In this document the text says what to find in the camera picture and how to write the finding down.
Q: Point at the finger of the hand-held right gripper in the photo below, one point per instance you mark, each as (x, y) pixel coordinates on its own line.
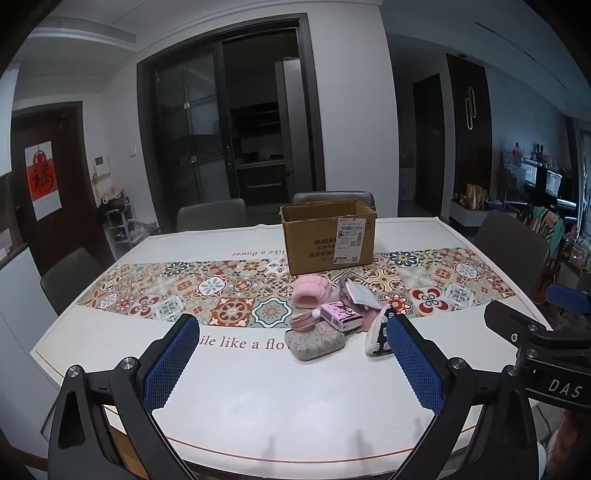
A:
(570, 299)
(512, 318)

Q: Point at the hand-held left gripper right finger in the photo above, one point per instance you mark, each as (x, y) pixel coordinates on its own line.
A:
(411, 364)

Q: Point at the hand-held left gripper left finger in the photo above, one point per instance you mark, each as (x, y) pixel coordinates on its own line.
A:
(171, 364)

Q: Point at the black white patterned sock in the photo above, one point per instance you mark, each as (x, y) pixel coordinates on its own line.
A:
(376, 337)

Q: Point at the white cloth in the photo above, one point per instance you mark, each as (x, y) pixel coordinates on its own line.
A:
(362, 295)

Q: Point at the pink tissue pack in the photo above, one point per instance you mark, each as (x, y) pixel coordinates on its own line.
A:
(339, 316)

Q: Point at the grey fabric pouch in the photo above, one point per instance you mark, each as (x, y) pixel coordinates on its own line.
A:
(314, 344)

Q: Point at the pink round pad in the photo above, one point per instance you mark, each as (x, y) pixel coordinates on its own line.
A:
(302, 321)

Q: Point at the pink fluffy slipper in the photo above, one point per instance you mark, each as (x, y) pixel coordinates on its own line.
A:
(311, 290)

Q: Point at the brown cardboard box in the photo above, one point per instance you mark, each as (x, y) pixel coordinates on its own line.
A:
(314, 240)

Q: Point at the grey dining chair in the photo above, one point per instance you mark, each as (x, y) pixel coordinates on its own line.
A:
(69, 277)
(323, 197)
(210, 214)
(512, 244)

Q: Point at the striped cloth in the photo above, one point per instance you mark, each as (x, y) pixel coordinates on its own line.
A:
(547, 226)

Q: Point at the white low cabinet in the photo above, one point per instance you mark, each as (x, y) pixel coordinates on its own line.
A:
(475, 214)

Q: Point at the computer monitor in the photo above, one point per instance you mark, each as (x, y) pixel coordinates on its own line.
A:
(551, 182)

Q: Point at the cluttered storage cart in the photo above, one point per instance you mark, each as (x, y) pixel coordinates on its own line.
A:
(120, 217)

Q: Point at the brown wooden door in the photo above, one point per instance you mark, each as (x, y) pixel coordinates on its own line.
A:
(69, 194)

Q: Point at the red and white door poster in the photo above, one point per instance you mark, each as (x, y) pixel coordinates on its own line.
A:
(41, 180)

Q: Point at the dark sliding glass door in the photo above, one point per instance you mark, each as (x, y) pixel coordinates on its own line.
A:
(194, 129)

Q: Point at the grey refrigerator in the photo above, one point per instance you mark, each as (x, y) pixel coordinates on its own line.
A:
(291, 129)

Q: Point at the dark slatted wall panel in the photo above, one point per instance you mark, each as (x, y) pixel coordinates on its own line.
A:
(468, 138)

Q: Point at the white wall intercom panel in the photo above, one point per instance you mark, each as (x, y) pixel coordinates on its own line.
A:
(102, 166)

